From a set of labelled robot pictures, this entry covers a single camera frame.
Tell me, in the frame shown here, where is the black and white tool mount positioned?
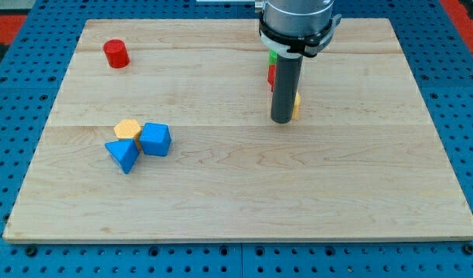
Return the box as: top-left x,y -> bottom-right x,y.
259,14 -> 342,59

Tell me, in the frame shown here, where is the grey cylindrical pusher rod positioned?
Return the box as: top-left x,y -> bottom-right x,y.
271,56 -> 303,124

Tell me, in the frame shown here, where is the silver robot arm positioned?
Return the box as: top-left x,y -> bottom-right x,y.
255,0 -> 341,124

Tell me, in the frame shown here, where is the yellow heart block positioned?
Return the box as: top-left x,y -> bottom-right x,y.
291,92 -> 301,120

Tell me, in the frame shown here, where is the blue cube block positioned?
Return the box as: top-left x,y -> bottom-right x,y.
139,123 -> 172,157

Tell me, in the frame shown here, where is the green block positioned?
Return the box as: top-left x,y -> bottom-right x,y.
268,50 -> 277,66

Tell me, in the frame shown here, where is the wooden board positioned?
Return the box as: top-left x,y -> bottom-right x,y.
3,19 -> 473,244

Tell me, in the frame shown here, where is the yellow hexagon block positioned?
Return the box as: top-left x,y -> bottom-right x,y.
114,119 -> 142,151

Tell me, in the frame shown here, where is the red cylinder block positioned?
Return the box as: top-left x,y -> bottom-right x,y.
103,39 -> 130,69

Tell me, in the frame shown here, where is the blue triangle block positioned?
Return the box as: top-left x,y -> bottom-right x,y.
104,139 -> 140,175

